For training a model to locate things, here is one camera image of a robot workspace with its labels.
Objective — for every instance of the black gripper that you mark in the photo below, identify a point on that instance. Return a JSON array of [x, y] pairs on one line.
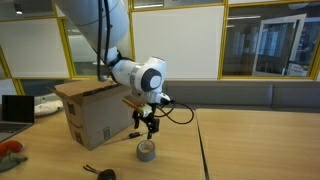
[[145, 118]]

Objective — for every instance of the grey duct tape roll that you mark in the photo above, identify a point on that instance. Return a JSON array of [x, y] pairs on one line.
[[146, 154]]

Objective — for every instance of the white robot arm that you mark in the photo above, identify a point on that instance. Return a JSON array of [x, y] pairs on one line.
[[93, 20]]

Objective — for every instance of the brown cardboard shipping box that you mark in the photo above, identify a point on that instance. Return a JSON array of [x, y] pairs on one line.
[[100, 116]]

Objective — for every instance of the grey upholstered bench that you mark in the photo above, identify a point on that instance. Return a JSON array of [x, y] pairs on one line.
[[233, 95]]

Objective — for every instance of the dark open laptop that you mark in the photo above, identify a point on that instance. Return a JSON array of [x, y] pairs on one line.
[[16, 110]]

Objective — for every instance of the red orange plush toy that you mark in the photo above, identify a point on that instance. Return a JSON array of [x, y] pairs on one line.
[[11, 146]]

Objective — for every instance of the green cloth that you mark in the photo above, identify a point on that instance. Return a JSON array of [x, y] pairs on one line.
[[10, 161]]

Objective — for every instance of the gold wrist camera bar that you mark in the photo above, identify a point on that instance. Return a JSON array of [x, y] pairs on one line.
[[136, 104]]

